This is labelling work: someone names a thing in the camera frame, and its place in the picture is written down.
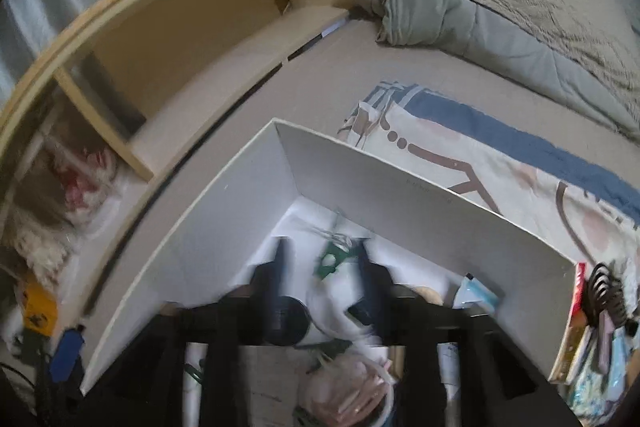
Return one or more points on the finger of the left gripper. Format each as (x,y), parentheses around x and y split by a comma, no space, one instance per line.
(66,361)

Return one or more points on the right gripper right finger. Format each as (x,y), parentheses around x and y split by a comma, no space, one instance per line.
(498,385)

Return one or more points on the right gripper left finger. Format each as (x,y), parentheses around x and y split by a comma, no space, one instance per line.
(252,315)

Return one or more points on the doll in white dress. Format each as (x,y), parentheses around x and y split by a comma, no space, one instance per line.
(46,251)

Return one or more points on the white shoe box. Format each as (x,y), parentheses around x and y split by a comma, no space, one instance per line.
(290,181)

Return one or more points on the black claw hair clip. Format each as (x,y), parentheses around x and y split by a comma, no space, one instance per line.
(604,293)

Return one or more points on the doll in red dress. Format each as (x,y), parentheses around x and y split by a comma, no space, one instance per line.
(86,179)

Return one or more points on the patterned cartoon blanket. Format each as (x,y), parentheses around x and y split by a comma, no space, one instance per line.
(581,209)

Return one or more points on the wooden bedside shelf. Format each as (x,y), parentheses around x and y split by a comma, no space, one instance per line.
(150,76)

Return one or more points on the grey quilted duvet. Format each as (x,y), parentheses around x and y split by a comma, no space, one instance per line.
(582,54)

